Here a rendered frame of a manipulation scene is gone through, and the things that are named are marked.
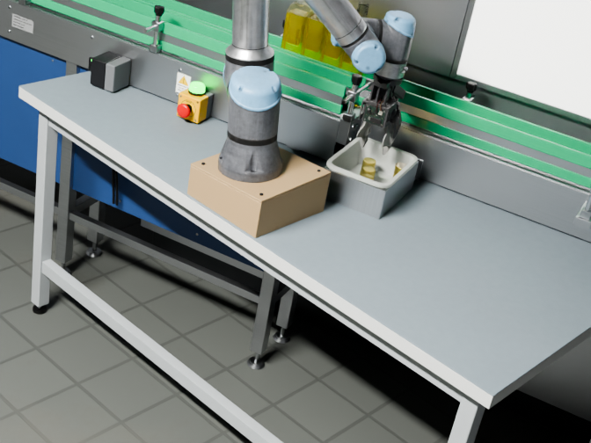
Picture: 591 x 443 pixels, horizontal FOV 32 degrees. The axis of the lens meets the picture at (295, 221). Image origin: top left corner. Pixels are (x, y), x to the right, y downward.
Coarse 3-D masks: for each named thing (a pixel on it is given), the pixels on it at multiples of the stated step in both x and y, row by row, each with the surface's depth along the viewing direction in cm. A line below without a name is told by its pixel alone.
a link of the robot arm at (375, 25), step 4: (364, 20) 239; (368, 20) 239; (372, 20) 240; (376, 20) 240; (380, 20) 240; (368, 24) 238; (372, 24) 239; (376, 24) 239; (380, 24) 239; (372, 28) 238; (376, 28) 239; (380, 28) 239; (376, 32) 239; (380, 32) 239; (332, 36) 240; (380, 36) 239; (332, 40) 240; (336, 40) 238; (380, 40) 239; (332, 44) 241; (336, 44) 239
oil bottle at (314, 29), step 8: (312, 16) 271; (312, 24) 272; (320, 24) 271; (304, 32) 274; (312, 32) 273; (320, 32) 272; (304, 40) 275; (312, 40) 274; (320, 40) 273; (304, 48) 276; (312, 48) 275; (320, 48) 274; (312, 56) 276
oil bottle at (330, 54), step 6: (324, 36) 272; (330, 36) 271; (324, 42) 273; (330, 42) 272; (324, 48) 273; (330, 48) 272; (336, 48) 272; (324, 54) 274; (330, 54) 273; (336, 54) 272; (324, 60) 275; (330, 60) 274; (336, 60) 273; (336, 66) 274
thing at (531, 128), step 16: (160, 0) 299; (192, 16) 296; (208, 16) 293; (432, 96) 270; (448, 96) 268; (480, 112) 266; (496, 112) 264; (528, 128) 261; (544, 128) 259; (560, 144) 259; (576, 144) 257
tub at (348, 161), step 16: (352, 144) 262; (368, 144) 266; (336, 160) 254; (352, 160) 265; (384, 160) 266; (400, 160) 264; (416, 160) 260; (352, 176) 248; (384, 176) 265; (400, 176) 251
